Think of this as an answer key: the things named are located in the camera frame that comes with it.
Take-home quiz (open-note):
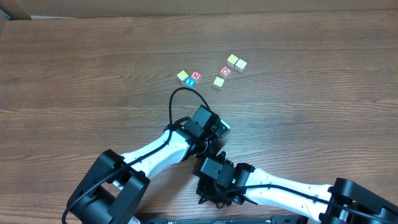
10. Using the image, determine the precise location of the white block top right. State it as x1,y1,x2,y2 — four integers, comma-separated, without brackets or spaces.
234,58,247,73

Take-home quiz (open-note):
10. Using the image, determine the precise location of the yellow block centre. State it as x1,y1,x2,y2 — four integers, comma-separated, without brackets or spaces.
213,77,225,90

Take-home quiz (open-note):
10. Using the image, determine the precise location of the yellow block top right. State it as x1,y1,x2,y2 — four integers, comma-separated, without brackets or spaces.
226,54,239,68

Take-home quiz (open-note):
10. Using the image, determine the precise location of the cardboard backdrop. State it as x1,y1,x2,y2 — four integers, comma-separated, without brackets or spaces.
1,0,397,19

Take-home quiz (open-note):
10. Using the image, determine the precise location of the red M block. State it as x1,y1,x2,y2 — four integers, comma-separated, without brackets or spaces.
190,71,202,85

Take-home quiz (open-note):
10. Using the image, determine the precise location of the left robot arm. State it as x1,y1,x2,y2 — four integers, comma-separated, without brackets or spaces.
65,105,230,223

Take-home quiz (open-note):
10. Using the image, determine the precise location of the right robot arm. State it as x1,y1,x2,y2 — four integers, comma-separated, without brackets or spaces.
193,152,397,223

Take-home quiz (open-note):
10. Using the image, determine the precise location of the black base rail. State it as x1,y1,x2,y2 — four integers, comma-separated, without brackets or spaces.
141,215,308,224

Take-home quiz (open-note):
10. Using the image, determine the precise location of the red O block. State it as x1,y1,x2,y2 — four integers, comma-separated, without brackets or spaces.
219,66,232,80

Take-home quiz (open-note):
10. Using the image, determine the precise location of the yellow block left cluster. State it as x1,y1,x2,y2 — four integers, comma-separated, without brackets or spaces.
177,70,189,84

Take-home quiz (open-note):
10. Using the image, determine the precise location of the blue X block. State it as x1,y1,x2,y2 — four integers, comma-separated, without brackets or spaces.
184,77,196,88

